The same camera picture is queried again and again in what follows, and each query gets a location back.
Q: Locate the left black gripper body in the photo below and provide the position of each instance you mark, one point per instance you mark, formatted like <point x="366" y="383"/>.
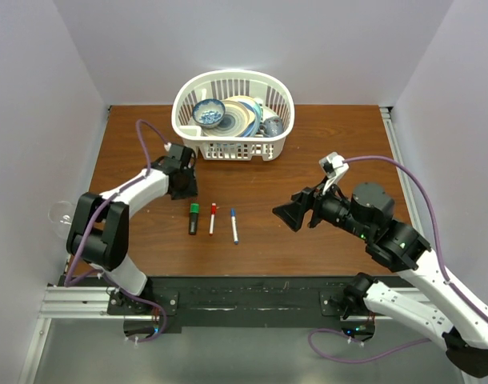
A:
<point x="188" y="187"/>

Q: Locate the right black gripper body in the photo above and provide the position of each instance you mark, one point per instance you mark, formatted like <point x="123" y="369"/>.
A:
<point x="329" y="206"/>

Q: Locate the black green highlighter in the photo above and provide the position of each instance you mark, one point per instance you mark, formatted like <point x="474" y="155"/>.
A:
<point x="193" y="223"/>

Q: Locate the white red marker pen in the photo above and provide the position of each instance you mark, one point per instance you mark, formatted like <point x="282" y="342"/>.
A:
<point x="211" y="227"/>

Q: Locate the white blue marker pen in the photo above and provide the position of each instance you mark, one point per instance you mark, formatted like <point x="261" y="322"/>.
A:
<point x="234" y="230"/>

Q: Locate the green pen cap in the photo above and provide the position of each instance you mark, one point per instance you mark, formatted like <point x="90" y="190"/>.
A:
<point x="194" y="208"/>

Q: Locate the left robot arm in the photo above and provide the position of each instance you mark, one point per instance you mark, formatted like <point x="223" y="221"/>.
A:
<point x="100" y="230"/>

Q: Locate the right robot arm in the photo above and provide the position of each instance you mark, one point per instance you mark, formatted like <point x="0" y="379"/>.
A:
<point x="369" y="215"/>

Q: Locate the blue white porcelain bowl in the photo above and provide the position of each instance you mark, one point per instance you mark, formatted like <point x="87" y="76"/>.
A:
<point x="208" y="113"/>

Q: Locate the beige swirl plate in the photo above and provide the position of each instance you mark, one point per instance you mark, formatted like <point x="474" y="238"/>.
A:
<point x="234" y="123"/>

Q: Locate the white plastic dish basket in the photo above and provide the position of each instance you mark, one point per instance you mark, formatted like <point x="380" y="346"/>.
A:
<point x="228" y="85"/>

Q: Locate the grey patterned mug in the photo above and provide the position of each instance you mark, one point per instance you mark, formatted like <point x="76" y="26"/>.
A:
<point x="271" y="127"/>

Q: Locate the blue rimmed plate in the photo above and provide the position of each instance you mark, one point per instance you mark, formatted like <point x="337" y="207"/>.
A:
<point x="255" y="107"/>

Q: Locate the clear wine glass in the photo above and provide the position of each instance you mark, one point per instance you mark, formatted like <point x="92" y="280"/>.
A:
<point x="60" y="216"/>

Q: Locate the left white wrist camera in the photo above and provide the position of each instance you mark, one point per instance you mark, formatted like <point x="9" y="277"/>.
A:
<point x="183" y="157"/>

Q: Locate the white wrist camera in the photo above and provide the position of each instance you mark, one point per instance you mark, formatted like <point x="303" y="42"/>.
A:
<point x="183" y="157"/>
<point x="334" y="167"/>

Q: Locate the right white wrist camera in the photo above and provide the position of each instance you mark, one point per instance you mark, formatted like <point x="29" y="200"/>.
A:
<point x="334" y="167"/>

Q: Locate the aluminium frame rail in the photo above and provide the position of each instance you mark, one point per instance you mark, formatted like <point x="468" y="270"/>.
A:
<point x="403" y="176"/>

